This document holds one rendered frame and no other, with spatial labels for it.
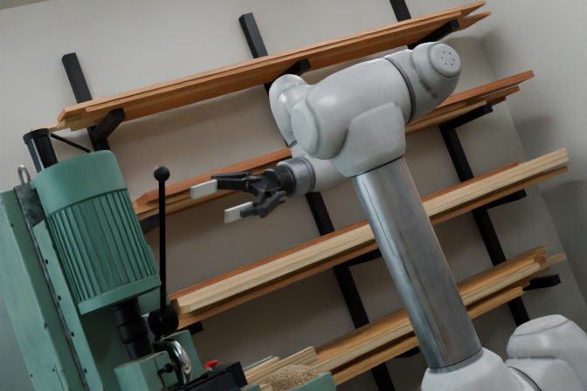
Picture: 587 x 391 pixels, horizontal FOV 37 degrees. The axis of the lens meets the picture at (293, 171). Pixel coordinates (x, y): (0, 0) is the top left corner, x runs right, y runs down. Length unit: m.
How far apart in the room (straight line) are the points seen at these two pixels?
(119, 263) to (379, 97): 0.65
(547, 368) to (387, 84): 0.58
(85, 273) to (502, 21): 4.02
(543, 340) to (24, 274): 1.11
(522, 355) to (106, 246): 0.83
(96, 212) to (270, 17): 3.22
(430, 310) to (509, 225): 3.87
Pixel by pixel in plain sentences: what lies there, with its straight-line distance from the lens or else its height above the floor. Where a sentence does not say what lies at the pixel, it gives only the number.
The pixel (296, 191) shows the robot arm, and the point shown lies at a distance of 2.04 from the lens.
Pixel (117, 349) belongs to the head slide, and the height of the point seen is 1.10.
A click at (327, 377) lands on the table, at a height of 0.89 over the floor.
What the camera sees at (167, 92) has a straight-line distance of 4.01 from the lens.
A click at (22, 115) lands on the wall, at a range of 4.34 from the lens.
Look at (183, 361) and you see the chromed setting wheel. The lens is 2.02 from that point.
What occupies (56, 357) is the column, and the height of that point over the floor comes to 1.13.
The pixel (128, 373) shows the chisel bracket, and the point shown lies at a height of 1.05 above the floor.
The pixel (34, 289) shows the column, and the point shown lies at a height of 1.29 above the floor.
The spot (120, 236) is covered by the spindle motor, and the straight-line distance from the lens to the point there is 1.83.
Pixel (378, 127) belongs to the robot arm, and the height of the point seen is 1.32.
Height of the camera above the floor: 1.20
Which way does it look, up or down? 4 degrees up
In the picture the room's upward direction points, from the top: 21 degrees counter-clockwise
